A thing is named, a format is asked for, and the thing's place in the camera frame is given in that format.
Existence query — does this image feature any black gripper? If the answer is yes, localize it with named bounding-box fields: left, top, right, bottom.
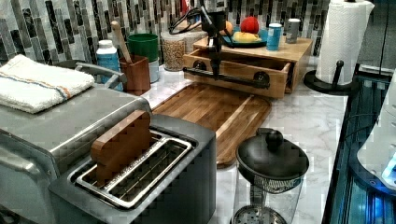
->
left=200, top=0, right=226, bottom=79

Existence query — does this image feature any wooden drawer with black handle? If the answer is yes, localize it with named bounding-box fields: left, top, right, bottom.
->
left=184, top=52, right=293, bottom=98

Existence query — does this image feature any wooden drawer cabinet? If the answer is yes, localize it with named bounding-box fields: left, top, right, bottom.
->
left=183, top=36, right=312, bottom=92

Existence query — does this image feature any blue plate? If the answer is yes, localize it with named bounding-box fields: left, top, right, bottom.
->
left=222, top=27, right=267, bottom=49

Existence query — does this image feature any yellow banana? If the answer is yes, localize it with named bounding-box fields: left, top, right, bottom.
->
left=233, top=32, right=262, bottom=43

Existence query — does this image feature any orange fruit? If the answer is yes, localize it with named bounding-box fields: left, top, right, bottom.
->
left=219, top=21, right=233, bottom=35

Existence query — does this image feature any glass jar of grains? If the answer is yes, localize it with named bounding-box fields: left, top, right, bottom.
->
left=160, top=29, right=208, bottom=73

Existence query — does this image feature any red apple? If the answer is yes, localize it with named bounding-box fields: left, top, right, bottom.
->
left=240, top=16, right=260, bottom=34

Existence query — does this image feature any wooden cutting board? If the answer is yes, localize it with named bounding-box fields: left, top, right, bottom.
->
left=153, top=83, right=272, bottom=169

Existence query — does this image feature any white container under green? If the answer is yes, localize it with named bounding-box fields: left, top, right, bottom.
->
left=148, top=60, right=160, bottom=83

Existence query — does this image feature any blue can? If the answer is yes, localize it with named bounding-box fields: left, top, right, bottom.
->
left=266, top=23, right=282, bottom=50

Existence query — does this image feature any brown utensil holder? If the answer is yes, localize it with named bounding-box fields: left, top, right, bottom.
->
left=120, top=55, right=150, bottom=95

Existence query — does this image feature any grey can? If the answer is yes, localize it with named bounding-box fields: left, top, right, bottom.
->
left=286, top=19, right=301, bottom=44

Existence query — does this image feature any black paper towel holder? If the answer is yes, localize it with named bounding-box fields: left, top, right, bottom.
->
left=304, top=60, right=358, bottom=96

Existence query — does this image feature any wooden spoon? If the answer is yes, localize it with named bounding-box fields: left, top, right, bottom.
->
left=111, top=21, right=132, bottom=63

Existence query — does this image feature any blue white bottle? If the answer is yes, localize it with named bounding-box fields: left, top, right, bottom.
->
left=96, top=39, right=120, bottom=72

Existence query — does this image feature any glass french press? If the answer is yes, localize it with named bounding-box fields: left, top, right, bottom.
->
left=230, top=128, right=309, bottom=224

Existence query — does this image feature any black toaster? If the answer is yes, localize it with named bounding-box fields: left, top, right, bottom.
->
left=49, top=115, right=216, bottom=224

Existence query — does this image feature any white paper towel roll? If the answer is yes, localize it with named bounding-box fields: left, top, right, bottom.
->
left=316, top=0, right=375, bottom=85

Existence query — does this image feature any wooden toy bread slice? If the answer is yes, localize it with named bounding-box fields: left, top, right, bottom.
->
left=91, top=110, right=151, bottom=186

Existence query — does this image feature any white striped towel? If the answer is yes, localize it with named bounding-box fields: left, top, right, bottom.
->
left=0, top=54, right=94, bottom=114

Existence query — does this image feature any stainless steel toaster oven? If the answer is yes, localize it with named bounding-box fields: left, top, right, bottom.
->
left=0, top=84, right=150, bottom=224

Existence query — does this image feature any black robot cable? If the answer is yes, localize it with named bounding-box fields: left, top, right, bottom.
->
left=168, top=7, right=204, bottom=35

